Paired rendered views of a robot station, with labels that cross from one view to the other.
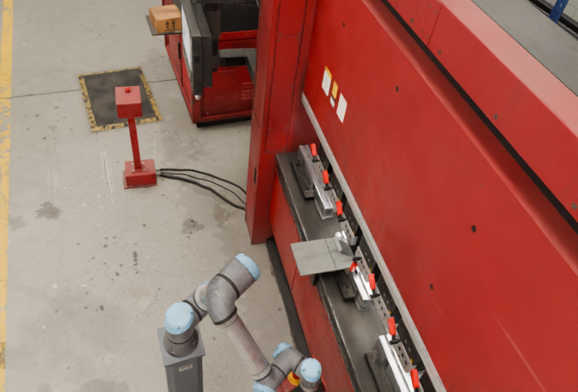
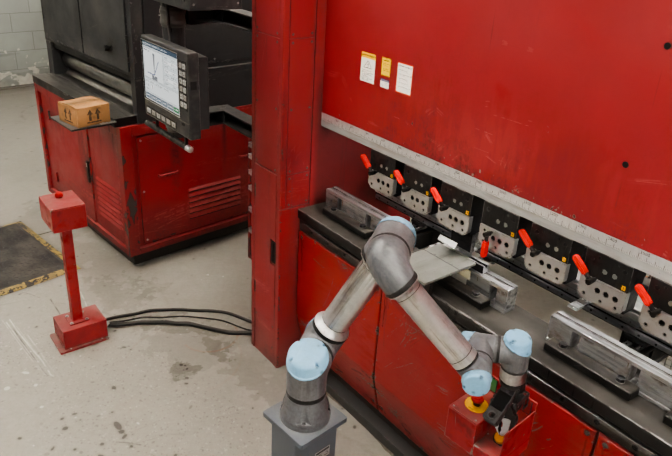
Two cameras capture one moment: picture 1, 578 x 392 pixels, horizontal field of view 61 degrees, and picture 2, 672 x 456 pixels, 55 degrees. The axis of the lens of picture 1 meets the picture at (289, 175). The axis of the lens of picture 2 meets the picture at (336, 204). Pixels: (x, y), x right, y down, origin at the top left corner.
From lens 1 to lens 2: 1.13 m
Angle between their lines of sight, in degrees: 25
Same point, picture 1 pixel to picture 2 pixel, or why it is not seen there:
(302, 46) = (317, 51)
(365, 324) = (520, 322)
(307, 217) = not seen: hidden behind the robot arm
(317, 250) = (424, 259)
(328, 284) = (450, 301)
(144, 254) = (130, 420)
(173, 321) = (305, 359)
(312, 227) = not seen: hidden behind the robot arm
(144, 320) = not seen: outside the picture
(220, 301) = (398, 257)
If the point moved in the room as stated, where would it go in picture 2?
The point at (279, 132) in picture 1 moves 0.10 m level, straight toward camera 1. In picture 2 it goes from (300, 175) to (307, 184)
